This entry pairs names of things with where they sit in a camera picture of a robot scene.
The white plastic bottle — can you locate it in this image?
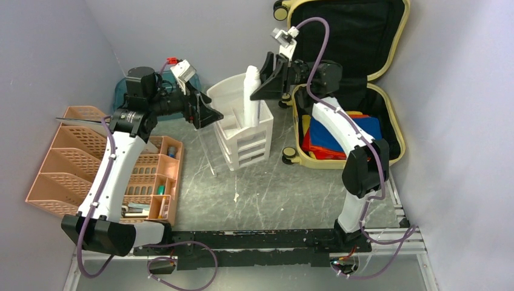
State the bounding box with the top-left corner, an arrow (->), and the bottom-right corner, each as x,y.
243,65 -> 261,126

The yellow hard-shell suitcase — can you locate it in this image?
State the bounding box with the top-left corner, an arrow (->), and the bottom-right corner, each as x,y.
273,0 -> 410,169

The grey folder in organizer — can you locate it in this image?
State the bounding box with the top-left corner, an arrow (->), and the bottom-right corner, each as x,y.
56,118 -> 159,155

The teal plastic bin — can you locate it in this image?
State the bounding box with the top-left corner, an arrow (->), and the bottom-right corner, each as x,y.
112,70 -> 203,121

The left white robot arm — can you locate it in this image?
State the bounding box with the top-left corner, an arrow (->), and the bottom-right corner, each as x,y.
61,61 -> 223,256

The yellow folded cloth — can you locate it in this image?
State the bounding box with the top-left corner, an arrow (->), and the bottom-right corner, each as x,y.
301,111 -> 369,136

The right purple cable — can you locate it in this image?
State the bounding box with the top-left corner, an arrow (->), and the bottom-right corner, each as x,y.
295,16 -> 418,281

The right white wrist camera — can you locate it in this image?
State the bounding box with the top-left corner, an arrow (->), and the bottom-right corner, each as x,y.
271,26 -> 299,61

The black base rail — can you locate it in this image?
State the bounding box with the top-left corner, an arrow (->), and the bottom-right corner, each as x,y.
133,226 -> 372,270

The blue cloth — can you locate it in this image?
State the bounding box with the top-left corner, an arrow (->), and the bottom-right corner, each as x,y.
309,115 -> 382,152

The grey blue capped bottle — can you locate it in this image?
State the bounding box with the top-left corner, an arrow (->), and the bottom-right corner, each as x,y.
167,146 -> 177,158

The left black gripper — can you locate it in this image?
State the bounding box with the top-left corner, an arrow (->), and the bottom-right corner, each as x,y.
148,78 -> 223,129

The red cloth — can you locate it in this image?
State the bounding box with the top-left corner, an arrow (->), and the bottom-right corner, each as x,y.
301,129 -> 347,160

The white plastic drawer unit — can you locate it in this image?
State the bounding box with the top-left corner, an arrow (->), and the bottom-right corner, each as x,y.
207,73 -> 273,171

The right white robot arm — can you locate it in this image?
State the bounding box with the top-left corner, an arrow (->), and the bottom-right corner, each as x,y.
249,52 -> 389,252

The purple cable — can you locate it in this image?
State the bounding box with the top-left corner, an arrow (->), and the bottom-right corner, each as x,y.
76,58 -> 218,291
295,16 -> 418,281

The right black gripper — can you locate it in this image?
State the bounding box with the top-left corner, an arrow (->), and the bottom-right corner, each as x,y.
245,52 -> 319,101

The orange mesh file organizer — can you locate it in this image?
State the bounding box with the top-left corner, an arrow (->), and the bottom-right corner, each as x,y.
25,123 -> 184,224

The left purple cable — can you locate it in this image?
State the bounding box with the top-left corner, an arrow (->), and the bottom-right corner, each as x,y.
76,58 -> 218,291

